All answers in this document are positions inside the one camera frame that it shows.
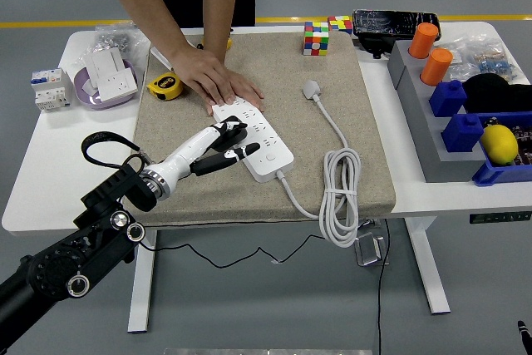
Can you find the white switch panel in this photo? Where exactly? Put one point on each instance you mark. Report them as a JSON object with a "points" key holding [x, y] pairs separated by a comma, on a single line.
{"points": [[105, 63]]}

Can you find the purple bowl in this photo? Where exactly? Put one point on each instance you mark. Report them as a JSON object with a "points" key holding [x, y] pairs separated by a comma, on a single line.
{"points": [[86, 99]]}

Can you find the person's right hand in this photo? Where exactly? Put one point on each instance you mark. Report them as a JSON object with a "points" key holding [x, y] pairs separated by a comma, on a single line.
{"points": [[203, 70]]}

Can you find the table height control panel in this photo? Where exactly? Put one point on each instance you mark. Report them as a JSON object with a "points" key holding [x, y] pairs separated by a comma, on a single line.
{"points": [[500, 218]]}

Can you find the white circuit breaker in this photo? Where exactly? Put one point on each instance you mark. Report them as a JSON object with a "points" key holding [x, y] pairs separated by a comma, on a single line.
{"points": [[49, 88]]}

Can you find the large colourful puzzle cube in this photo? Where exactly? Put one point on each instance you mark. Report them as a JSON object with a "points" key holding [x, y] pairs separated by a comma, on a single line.
{"points": [[316, 39]]}

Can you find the blue peg block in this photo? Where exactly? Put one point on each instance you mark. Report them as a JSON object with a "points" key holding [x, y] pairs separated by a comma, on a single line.
{"points": [[447, 98], [461, 134]]}

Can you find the grey-brown table mat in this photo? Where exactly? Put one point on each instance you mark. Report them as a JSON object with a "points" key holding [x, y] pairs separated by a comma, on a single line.
{"points": [[291, 130]]}

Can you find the person's left hand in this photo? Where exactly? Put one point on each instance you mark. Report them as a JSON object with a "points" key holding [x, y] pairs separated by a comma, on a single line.
{"points": [[249, 91]]}

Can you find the clear bag of screws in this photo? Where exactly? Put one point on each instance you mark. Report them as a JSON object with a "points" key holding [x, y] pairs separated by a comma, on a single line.
{"points": [[113, 41]]}

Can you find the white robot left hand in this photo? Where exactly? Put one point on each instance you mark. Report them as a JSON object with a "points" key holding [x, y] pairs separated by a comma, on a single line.
{"points": [[187, 151]]}

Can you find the white power strip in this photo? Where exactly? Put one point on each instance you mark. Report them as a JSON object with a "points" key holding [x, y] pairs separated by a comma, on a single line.
{"points": [[274, 159]]}

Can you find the yellow tape measure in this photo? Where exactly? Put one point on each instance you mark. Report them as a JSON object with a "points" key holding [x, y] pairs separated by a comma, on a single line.
{"points": [[165, 85]]}

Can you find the small yellow object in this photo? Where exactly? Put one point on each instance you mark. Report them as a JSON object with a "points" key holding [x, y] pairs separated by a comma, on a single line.
{"points": [[228, 44]]}

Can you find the small white box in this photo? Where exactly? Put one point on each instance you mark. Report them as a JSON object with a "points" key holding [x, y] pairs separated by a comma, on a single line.
{"points": [[160, 56]]}

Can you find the black power adapter plug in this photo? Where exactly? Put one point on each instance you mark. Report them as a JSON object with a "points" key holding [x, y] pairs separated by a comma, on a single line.
{"points": [[232, 139]]}

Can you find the orange cylinder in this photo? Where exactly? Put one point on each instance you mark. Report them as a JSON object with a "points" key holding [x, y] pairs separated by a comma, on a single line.
{"points": [[423, 40], [435, 67]]}

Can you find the black film-wrapped box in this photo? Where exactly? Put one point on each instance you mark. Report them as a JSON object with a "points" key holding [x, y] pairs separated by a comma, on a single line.
{"points": [[376, 23]]}

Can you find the clear acrylic stand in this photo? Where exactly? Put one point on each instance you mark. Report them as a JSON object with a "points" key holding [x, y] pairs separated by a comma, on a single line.
{"points": [[370, 248], [367, 223]]}

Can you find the grey stepped peg base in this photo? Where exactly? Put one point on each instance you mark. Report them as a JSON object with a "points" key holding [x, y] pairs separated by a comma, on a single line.
{"points": [[417, 116]]}

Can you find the white table leg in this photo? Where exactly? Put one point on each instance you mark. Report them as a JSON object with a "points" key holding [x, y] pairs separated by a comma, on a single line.
{"points": [[430, 272], [142, 288]]}

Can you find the yellow lemon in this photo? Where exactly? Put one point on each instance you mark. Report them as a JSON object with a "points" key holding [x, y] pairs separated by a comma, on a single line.
{"points": [[498, 144]]}

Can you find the clear bag of parts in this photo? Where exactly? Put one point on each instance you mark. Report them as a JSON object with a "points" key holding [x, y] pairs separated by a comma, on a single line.
{"points": [[480, 57]]}

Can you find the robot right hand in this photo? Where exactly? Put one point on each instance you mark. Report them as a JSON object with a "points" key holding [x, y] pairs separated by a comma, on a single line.
{"points": [[524, 332]]}

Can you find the small colourful puzzle cube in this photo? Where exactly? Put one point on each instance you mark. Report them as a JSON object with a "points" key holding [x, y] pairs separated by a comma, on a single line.
{"points": [[341, 23]]}

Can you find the blue plastic bin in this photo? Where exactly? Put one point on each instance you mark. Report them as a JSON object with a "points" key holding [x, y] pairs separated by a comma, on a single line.
{"points": [[492, 173]]}

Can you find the white wall socket panel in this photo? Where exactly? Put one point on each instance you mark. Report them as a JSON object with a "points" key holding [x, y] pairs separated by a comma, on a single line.
{"points": [[117, 84]]}

